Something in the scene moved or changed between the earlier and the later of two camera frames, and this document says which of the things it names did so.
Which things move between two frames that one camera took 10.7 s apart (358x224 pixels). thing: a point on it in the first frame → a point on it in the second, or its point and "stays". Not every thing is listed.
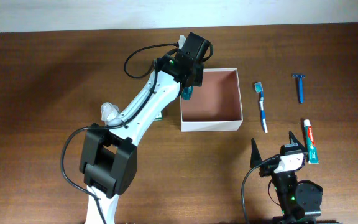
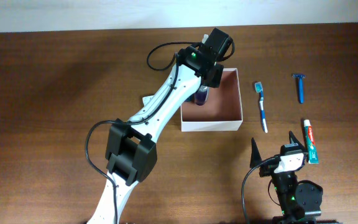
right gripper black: x=268 y=167 stays
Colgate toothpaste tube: x=312 y=155 stays
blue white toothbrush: x=259 y=89 stays
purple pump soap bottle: x=109 y=111 → x=201 y=95
